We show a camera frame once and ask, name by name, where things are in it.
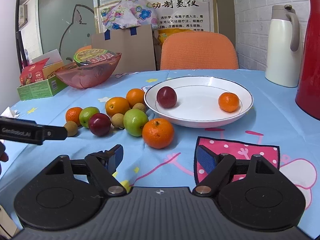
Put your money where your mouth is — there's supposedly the small green apple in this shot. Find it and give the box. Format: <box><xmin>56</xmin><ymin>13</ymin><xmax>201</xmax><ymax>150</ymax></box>
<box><xmin>79</xmin><ymin>107</ymin><xmax>100</xmax><ymax>128</ymax></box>

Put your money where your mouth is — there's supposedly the dark red plum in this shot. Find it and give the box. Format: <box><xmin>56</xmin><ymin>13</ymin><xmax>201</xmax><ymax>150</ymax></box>
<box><xmin>88</xmin><ymin>113</ymin><xmax>111</xmax><ymax>137</ymax></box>
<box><xmin>157</xmin><ymin>86</ymin><xmax>177</xmax><ymax>108</ymax></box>

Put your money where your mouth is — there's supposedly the large green apple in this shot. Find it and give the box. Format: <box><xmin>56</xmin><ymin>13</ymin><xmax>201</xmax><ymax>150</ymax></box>
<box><xmin>123</xmin><ymin>109</ymin><xmax>149</xmax><ymax>137</ymax></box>

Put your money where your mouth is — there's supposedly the large orange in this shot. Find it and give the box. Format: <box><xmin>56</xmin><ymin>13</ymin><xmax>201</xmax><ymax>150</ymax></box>
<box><xmin>105</xmin><ymin>97</ymin><xmax>130</xmax><ymax>118</ymax></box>

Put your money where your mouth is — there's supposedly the large front tangerine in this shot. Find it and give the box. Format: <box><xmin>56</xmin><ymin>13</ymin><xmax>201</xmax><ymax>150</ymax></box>
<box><xmin>142</xmin><ymin>118</ymin><xmax>175</xmax><ymax>149</ymax></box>

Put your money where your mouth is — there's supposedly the person's left hand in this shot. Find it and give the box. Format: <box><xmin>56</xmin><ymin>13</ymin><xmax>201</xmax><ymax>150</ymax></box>
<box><xmin>0</xmin><ymin>142</ymin><xmax>9</xmax><ymax>163</ymax></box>

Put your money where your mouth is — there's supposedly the green snack box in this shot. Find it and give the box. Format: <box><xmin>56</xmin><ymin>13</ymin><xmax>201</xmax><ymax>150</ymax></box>
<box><xmin>17</xmin><ymin>49</ymin><xmax>69</xmax><ymax>101</ymax></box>

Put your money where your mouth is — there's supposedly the blue cartoon tablecloth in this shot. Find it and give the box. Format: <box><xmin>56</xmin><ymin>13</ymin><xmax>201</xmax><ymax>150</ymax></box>
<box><xmin>1</xmin><ymin>69</ymin><xmax>319</xmax><ymax>238</ymax></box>

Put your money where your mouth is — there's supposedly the white round plate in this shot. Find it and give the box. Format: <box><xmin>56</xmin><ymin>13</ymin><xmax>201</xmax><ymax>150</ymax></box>
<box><xmin>144</xmin><ymin>76</ymin><xmax>254</xmax><ymax>128</ymax></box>

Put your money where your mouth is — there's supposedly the small orange tangerine on plate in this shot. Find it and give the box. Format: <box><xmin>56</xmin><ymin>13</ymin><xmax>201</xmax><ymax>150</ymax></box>
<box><xmin>218</xmin><ymin>92</ymin><xmax>240</xmax><ymax>113</ymax></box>

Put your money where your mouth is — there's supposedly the instant noodle cup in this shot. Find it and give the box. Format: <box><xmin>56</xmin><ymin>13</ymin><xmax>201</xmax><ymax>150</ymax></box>
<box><xmin>74</xmin><ymin>49</ymin><xmax>117</xmax><ymax>66</ymax></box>

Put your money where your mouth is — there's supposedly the dark red plum on plate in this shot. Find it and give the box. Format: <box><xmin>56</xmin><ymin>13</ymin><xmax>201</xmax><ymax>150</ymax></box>
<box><xmin>157</xmin><ymin>86</ymin><xmax>177</xmax><ymax>108</ymax></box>

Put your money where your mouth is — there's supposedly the orange chair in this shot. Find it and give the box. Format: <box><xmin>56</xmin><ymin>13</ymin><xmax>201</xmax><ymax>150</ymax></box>
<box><xmin>160</xmin><ymin>31</ymin><xmax>239</xmax><ymax>70</ymax></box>
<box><xmin>75</xmin><ymin>45</ymin><xmax>92</xmax><ymax>54</ymax></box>

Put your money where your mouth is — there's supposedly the red thermos jug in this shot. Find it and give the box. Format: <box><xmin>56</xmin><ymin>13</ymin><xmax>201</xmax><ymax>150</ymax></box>
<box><xmin>296</xmin><ymin>0</ymin><xmax>319</xmax><ymax>120</ymax></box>

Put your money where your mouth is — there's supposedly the white thermos jug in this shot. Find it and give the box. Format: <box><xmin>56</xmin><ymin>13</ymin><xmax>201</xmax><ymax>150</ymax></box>
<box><xmin>265</xmin><ymin>4</ymin><xmax>302</xmax><ymax>88</ymax></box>

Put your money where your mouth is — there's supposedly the brown cardboard box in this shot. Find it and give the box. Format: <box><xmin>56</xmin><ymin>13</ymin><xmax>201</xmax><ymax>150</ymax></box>
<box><xmin>91</xmin><ymin>25</ymin><xmax>156</xmax><ymax>74</ymax></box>

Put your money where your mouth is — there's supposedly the yellow snack bag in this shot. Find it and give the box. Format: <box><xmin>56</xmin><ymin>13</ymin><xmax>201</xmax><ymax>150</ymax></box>
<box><xmin>157</xmin><ymin>28</ymin><xmax>191</xmax><ymax>46</ymax></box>

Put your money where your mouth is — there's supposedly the floral cloth bag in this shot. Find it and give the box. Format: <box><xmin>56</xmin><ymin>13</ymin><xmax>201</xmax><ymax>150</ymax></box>
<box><xmin>100</xmin><ymin>0</ymin><xmax>160</xmax><ymax>30</ymax></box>

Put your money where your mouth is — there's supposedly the Chinese text poster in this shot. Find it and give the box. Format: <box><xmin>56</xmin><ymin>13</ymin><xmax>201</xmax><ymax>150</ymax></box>
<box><xmin>94</xmin><ymin>0</ymin><xmax>218</xmax><ymax>33</ymax></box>

